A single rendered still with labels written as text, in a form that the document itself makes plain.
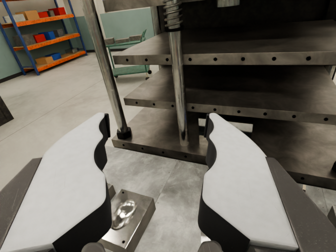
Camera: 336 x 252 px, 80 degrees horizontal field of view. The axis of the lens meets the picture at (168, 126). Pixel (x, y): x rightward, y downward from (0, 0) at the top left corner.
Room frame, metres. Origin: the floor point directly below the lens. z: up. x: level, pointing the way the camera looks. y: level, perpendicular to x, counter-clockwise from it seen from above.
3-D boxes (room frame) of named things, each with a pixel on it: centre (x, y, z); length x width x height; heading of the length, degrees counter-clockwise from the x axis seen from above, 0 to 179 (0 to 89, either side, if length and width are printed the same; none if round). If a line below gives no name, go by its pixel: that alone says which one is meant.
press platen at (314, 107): (1.22, -0.41, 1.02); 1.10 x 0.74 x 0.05; 63
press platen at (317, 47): (1.22, -0.41, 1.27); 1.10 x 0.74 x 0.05; 63
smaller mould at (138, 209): (0.47, 0.21, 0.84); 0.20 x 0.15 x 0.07; 153
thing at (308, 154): (1.17, -0.39, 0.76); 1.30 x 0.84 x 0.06; 63
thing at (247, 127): (1.08, -0.40, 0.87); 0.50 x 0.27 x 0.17; 153
